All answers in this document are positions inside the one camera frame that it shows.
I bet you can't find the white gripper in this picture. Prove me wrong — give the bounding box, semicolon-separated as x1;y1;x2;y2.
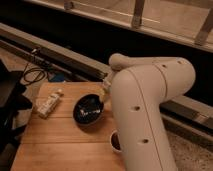
101;71;115;102

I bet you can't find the dark ceramic bowl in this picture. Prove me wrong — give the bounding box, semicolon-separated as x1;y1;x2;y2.
73;94;104;125

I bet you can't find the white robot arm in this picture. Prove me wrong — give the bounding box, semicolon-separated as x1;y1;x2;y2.
104;53;196;171

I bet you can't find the white cup with dark liquid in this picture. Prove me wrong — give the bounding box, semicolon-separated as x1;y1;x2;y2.
110;131;121;154

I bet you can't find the blue small object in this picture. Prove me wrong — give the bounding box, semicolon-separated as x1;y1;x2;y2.
50;74;65;82

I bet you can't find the white small bottle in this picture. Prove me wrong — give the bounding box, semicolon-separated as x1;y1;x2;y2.
37;89;63;119

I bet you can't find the black cable coil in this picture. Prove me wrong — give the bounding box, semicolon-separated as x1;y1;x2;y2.
21;62;51;85

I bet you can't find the metal floor rail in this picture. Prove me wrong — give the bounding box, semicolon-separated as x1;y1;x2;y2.
0;23;213;141

